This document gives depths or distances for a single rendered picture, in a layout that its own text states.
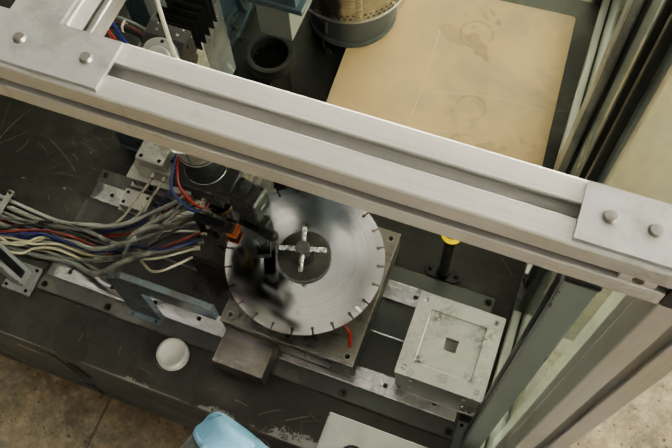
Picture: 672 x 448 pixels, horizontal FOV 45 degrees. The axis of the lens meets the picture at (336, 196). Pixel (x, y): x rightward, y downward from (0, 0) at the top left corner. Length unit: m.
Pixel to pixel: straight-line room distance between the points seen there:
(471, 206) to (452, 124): 1.55
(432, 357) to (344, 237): 0.30
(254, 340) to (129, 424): 0.95
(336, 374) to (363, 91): 0.73
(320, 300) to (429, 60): 0.79
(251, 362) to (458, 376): 0.43
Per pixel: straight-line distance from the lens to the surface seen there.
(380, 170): 0.49
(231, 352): 1.74
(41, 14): 0.59
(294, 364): 1.79
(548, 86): 2.13
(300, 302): 1.62
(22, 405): 2.75
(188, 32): 1.15
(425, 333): 1.65
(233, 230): 1.67
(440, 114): 2.04
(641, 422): 2.65
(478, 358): 1.65
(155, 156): 1.88
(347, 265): 1.64
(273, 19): 1.55
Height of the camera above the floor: 2.48
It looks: 64 degrees down
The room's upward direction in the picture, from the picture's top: 5 degrees counter-clockwise
